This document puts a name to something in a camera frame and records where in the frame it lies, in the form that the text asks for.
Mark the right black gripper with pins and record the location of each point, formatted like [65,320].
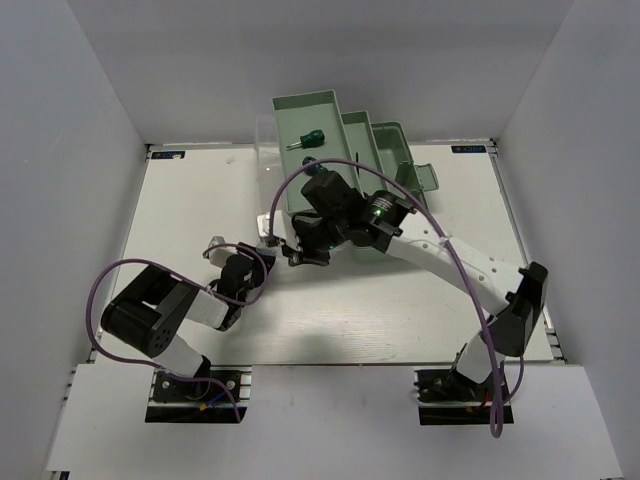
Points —
[300,255]

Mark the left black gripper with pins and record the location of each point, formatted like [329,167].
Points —
[268,259]

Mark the green stubby screwdriver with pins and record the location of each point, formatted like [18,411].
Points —
[310,167]
[312,139]

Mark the green plastic toolbox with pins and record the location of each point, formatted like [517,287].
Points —
[382,146]

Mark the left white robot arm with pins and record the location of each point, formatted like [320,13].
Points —
[148,313]

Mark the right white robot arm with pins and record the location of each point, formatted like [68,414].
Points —
[510,297]

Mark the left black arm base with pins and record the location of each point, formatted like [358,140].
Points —
[173,401]

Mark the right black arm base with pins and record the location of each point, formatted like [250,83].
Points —
[452,401]

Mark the left blue corner label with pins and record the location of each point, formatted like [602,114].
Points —
[168,155]

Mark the blue corner label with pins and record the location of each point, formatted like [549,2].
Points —
[468,149]
[168,155]

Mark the right blue corner label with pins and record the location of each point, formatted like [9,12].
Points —
[468,149]

